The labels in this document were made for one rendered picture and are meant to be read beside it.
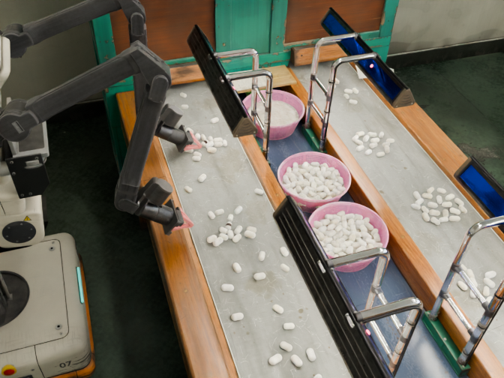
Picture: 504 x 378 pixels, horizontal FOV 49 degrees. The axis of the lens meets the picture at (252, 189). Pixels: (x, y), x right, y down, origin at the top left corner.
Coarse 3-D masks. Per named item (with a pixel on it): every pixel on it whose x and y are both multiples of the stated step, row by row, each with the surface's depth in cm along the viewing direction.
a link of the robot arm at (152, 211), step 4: (144, 200) 161; (148, 200) 159; (140, 204) 161; (144, 204) 160; (148, 204) 161; (152, 204) 162; (140, 208) 161; (144, 208) 160; (148, 208) 161; (152, 208) 162; (156, 208) 163; (136, 212) 162; (140, 212) 161; (144, 212) 161; (148, 212) 161; (152, 212) 162; (156, 212) 163; (140, 216) 162; (144, 216) 162; (148, 216) 162; (152, 216) 163
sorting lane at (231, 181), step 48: (192, 96) 240; (192, 144) 216; (240, 144) 216; (192, 192) 196; (240, 192) 197; (240, 240) 181; (240, 288) 167; (288, 288) 167; (240, 336) 155; (288, 336) 155
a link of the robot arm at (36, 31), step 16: (96, 0) 168; (112, 0) 168; (128, 0) 169; (48, 16) 170; (64, 16) 169; (80, 16) 170; (96, 16) 171; (128, 16) 172; (144, 16) 173; (16, 32) 168; (32, 32) 169; (48, 32) 170; (16, 48) 169
